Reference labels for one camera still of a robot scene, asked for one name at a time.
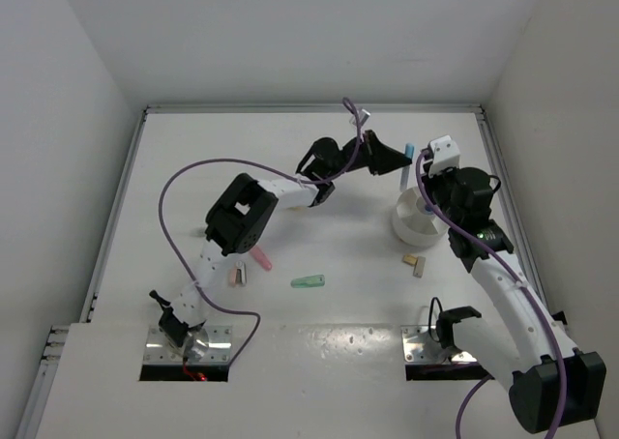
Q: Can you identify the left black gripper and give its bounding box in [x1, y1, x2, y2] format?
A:
[326, 130, 411, 178]

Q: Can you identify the blue highlighter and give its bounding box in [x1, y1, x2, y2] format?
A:
[399, 143, 415, 192]

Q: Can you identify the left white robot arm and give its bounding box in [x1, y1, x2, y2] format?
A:
[150, 130, 412, 348]

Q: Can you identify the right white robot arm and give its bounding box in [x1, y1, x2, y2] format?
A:
[416, 161, 606, 437]

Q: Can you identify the white round divided container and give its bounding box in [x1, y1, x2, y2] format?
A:
[391, 187, 448, 248]

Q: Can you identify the green utility knife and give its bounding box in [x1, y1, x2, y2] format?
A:
[290, 275, 325, 289]

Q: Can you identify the pink eraser case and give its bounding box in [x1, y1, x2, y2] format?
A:
[250, 247, 273, 271]

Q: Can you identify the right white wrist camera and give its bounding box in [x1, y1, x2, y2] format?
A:
[425, 135, 460, 177]

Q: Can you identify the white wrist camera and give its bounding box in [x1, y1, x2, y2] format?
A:
[350, 108, 371, 127]
[425, 135, 460, 177]

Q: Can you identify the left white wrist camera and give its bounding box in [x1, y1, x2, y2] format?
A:
[350, 108, 371, 127]

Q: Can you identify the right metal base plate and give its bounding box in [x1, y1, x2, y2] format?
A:
[400, 325, 477, 366]

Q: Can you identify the metal base plate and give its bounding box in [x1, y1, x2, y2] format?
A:
[400, 325, 477, 366]
[143, 326, 232, 366]

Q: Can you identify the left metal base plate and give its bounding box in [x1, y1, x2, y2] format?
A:
[143, 326, 232, 366]

